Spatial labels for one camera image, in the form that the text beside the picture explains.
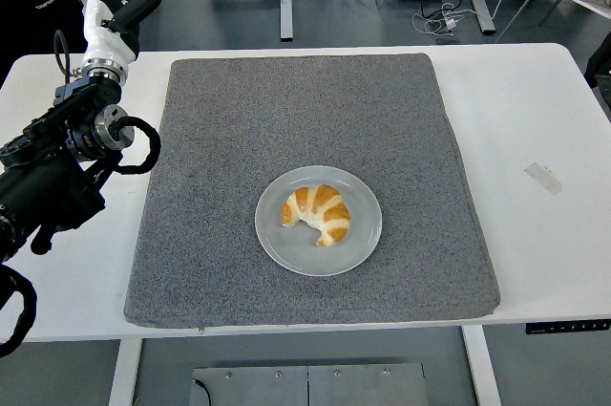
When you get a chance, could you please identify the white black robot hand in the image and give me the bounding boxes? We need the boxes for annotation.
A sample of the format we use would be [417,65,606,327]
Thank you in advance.
[81,0,179,74]

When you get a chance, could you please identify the golden croissant bread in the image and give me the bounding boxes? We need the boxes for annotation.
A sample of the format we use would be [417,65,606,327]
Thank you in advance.
[280,183,352,248]

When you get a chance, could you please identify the pale grey round plate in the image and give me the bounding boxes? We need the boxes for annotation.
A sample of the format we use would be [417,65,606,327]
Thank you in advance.
[254,164,383,277]

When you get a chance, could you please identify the grey metal plate with screws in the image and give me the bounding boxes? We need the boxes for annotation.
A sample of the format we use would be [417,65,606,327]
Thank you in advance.
[191,362,427,406]

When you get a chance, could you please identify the grey fabric mat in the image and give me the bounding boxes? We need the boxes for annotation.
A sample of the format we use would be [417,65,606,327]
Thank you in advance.
[123,53,501,331]

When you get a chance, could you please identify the white table leg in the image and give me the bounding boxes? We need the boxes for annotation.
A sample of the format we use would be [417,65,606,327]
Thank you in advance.
[107,339,144,406]
[460,326,503,406]

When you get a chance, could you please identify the translucent tape piece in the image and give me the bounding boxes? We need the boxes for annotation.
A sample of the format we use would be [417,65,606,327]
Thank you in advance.
[523,161,564,196]

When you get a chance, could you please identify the white chair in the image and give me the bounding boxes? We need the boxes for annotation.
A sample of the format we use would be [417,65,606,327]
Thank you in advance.
[494,0,611,44]

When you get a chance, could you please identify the black fabric object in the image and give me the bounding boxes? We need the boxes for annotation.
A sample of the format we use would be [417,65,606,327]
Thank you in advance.
[584,32,611,90]

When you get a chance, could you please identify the black table control panel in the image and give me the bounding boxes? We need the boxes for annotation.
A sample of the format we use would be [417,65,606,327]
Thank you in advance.
[525,322,611,336]

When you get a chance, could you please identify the white charger cable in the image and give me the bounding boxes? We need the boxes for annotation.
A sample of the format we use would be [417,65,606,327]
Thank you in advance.
[411,3,478,37]

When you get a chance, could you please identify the thin black cable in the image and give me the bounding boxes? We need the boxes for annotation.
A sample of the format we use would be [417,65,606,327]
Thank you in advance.
[192,379,214,406]

